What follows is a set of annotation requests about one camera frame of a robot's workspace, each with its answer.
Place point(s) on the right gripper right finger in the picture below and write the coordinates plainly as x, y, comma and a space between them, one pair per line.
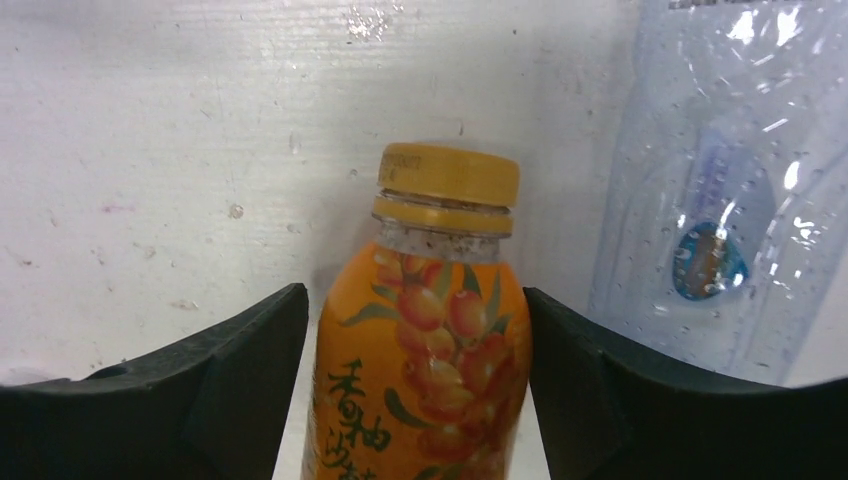
611, 408

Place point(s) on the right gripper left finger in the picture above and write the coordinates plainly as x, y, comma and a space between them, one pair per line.
212, 405

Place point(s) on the orange juice bottle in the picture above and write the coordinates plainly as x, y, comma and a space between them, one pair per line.
423, 352

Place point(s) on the small clear water bottle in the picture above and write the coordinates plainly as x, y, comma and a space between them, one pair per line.
726, 213

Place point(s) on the yellow bottle cap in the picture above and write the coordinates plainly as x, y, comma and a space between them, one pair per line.
449, 173

